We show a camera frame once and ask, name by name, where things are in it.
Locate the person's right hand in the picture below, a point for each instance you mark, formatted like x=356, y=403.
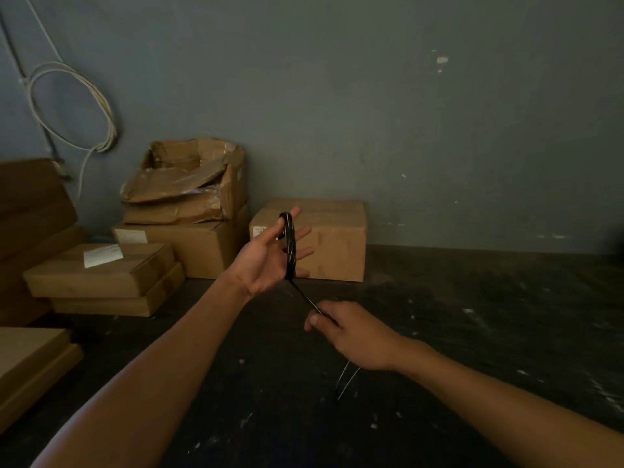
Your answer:
x=361, y=336

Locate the person's left hand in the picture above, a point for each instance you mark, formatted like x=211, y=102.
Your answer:
x=258, y=268

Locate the person's right forearm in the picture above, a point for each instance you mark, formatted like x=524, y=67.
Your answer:
x=512, y=419

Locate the person's left forearm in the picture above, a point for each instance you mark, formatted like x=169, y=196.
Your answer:
x=141, y=380

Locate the large cardboard box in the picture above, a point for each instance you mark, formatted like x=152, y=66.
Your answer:
x=205, y=248

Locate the sealed cardboard box white label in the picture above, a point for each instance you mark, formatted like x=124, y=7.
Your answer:
x=336, y=238

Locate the torn open cardboard box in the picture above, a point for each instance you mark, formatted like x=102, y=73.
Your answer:
x=185, y=180

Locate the white paper slip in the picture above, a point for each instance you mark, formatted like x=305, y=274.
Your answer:
x=103, y=256

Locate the dark brown cardboard box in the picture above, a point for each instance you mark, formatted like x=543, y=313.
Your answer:
x=31, y=204
x=24, y=287

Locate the wide flat cardboard box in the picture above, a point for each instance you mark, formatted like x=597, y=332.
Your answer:
x=29, y=365

